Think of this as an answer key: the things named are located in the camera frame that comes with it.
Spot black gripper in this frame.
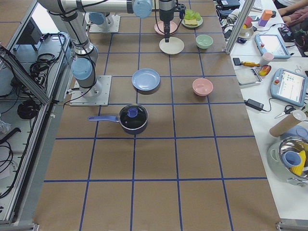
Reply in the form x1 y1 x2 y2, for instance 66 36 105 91
159 0 186 43

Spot pink plate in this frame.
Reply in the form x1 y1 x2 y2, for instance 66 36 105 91
154 20 179 35

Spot blue plate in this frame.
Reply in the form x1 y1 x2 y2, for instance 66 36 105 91
132 68 160 91

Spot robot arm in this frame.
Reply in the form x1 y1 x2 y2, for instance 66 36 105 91
39 0 153 103
89 0 186 43

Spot bread slice on plate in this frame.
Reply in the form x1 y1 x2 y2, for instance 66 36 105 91
184 19 198 26

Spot white plate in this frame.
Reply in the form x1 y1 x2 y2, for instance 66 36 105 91
159 37 184 55

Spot green lettuce leaf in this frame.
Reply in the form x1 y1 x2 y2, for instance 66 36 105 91
184 9 201 21

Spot green plate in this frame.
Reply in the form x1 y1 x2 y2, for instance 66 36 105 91
181 16 203 28

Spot green bowl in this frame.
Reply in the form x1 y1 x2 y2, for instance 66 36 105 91
195 35 214 49

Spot pink bowl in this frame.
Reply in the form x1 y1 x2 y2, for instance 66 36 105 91
192 78 214 96

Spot beige bowl with toys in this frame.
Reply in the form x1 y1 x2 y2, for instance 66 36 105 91
239 22 254 39

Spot kitchen scale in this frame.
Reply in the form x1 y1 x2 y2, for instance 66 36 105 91
235 68 263 88

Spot blue saucepan with lid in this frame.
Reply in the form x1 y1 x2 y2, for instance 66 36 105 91
88 103 148 135

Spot pink cup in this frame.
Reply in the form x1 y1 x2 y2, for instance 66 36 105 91
260 52 274 66

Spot teach pendant far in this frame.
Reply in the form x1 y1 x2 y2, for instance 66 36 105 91
254 34 291 59

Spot teach pendant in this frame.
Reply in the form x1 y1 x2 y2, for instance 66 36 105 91
254 34 291 59
270 68 308 107

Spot black power adapter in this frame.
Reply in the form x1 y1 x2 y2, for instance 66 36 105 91
244 99 264 111

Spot teach pendant near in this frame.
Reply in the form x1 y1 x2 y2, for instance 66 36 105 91
270 68 308 107

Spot scissors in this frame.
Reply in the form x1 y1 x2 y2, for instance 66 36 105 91
275 105 295 118

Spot cardboard tube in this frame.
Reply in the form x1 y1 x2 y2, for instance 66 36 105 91
269 110 307 137

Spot steel mixing bowl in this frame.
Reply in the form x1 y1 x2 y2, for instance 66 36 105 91
279 137 308 187

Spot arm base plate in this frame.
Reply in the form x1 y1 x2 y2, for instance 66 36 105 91
88 13 120 34
69 75 112 106

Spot aluminium frame post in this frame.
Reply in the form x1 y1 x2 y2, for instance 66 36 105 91
225 0 254 55

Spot orange screwdriver handle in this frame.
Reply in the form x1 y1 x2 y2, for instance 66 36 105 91
241 62 260 67

